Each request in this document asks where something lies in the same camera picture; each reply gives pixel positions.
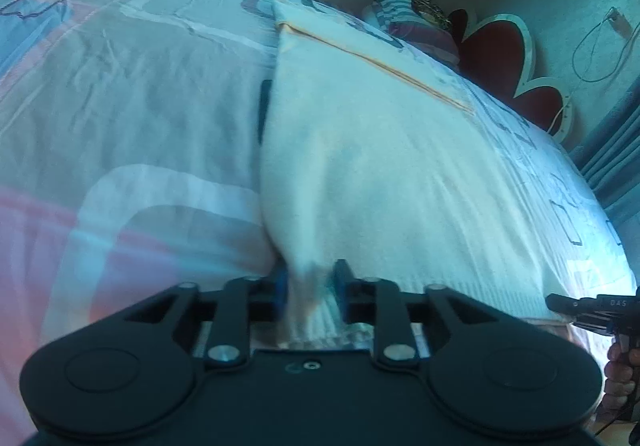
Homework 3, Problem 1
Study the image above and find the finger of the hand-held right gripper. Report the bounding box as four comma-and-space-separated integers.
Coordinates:
546, 293, 602, 317
570, 315, 619, 335

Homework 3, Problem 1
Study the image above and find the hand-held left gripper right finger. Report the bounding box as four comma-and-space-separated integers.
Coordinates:
331, 258, 506, 370

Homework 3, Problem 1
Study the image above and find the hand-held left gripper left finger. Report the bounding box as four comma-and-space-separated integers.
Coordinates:
120, 265, 291, 371

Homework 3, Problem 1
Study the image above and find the cream knitted sweater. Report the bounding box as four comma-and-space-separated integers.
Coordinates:
257, 0, 576, 348

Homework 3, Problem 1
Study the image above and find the person's right hand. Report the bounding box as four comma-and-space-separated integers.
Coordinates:
602, 340, 639, 422

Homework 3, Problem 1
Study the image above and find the printed pastel quilt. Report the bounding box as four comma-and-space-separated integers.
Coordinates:
0, 0, 640, 429

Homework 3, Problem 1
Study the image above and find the red white scalloped headboard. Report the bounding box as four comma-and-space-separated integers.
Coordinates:
447, 8, 576, 145

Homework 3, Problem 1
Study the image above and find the striped pillow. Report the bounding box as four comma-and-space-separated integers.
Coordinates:
362, 0, 464, 73

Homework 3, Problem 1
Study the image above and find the black thin cable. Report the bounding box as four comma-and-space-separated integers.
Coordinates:
594, 401, 640, 435

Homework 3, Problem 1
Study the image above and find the grey wall curtain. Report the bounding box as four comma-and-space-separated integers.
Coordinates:
570, 20, 640, 233

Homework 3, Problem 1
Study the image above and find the white cable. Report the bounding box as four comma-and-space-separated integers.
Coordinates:
547, 96, 571, 137

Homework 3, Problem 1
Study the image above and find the dark looped cable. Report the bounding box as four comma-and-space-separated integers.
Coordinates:
572, 8, 629, 84

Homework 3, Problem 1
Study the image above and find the wall socket with charger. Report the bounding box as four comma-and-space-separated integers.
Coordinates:
607, 8, 631, 34

